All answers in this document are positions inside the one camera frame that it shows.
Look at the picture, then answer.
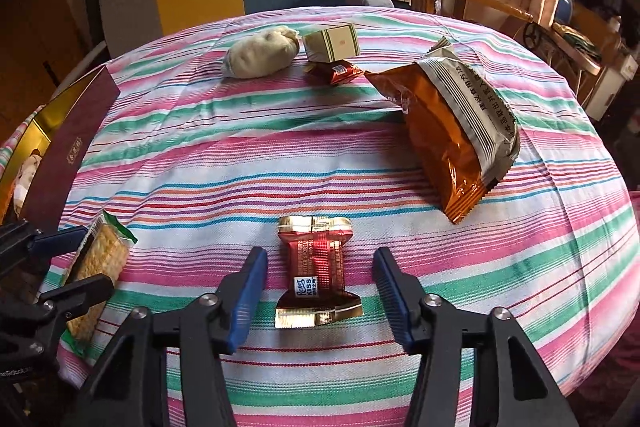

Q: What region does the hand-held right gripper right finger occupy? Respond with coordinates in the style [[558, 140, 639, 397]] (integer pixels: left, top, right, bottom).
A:
[[372, 247, 566, 427]]

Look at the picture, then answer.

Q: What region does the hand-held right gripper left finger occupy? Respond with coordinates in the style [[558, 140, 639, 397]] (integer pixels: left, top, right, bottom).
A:
[[75, 247, 268, 427]]

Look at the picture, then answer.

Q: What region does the orange and grey snack bag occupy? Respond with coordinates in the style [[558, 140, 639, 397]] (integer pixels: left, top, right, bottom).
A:
[[364, 37, 522, 226]]

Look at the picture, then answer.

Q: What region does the round wooden side table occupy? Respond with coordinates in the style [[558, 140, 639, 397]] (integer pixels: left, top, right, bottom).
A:
[[549, 23, 602, 76]]

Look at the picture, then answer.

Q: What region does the small beige cardboard box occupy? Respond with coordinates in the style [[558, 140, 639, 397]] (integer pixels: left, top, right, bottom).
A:
[[302, 24, 361, 64]]

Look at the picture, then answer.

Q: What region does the green-edged cracker packet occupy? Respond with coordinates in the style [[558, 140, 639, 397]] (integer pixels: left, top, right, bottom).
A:
[[62, 209, 139, 344]]

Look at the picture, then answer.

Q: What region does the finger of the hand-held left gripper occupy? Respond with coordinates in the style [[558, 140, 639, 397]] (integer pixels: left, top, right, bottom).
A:
[[0, 219, 90, 269], [0, 273, 116, 343]]

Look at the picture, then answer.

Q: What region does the small red candy packet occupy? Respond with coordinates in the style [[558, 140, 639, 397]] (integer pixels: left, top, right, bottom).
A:
[[305, 61, 364, 86]]

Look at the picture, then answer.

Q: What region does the striped tablecloth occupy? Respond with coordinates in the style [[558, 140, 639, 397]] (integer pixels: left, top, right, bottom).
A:
[[0, 4, 640, 427]]

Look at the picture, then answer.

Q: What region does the cream cloth pouch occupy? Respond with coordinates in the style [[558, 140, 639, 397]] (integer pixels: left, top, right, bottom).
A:
[[12, 149, 45, 214]]

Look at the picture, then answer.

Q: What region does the cream wrapped bun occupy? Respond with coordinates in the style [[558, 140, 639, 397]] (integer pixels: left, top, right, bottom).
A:
[[222, 26, 301, 80]]

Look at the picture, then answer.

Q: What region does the maroon gift box container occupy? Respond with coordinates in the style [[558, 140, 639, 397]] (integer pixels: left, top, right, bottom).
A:
[[0, 66, 122, 228]]

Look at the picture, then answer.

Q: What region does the white cabinet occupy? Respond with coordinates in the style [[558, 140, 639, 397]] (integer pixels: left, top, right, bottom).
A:
[[584, 54, 640, 120]]

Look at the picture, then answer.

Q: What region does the red and gold candy packet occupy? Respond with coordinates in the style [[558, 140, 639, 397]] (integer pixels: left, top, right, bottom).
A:
[[274, 215, 364, 329]]

